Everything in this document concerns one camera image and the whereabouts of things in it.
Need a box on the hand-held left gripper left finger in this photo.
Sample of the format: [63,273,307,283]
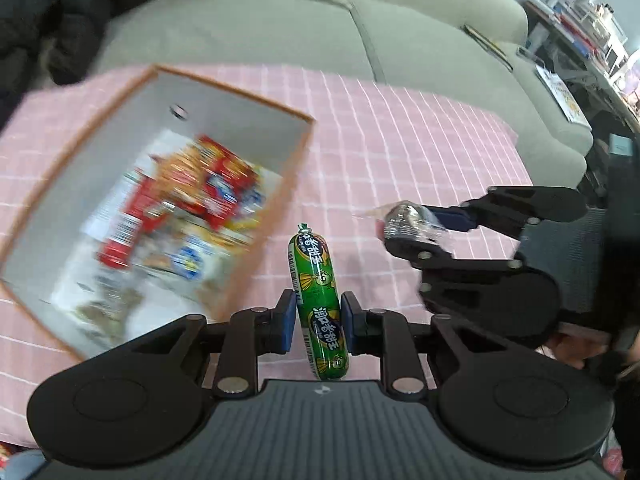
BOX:
[107,289,298,396]

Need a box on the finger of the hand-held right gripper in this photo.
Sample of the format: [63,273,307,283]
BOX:
[429,195,543,241]
[382,237,528,296]

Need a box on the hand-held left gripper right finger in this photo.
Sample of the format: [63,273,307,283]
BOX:
[340,292,521,396]

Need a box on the clear brown snack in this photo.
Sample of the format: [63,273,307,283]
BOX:
[352,201,451,248]

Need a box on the green sausage stick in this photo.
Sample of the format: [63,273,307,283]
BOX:
[287,224,351,381]

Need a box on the red cracker packet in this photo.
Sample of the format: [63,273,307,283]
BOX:
[150,134,263,233]

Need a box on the orange cardboard box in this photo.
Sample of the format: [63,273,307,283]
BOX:
[0,63,317,363]

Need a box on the person's right hand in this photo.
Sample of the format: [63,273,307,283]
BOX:
[542,329,617,370]

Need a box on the pink checked cloth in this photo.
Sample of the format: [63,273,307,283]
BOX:
[0,63,533,453]

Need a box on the white booklet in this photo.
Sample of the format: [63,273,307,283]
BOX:
[535,65,592,123]

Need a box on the thin dark-edged book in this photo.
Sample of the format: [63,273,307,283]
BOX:
[464,22,515,72]

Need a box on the cluttered shelf unit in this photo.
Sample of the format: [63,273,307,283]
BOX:
[520,0,640,131]

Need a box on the beige sofa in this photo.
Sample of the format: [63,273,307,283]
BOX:
[92,0,596,186]

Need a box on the person's blue jeans leg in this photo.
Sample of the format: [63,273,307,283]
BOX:
[0,447,46,480]

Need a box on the black jacket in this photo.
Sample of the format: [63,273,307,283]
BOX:
[0,0,166,111]

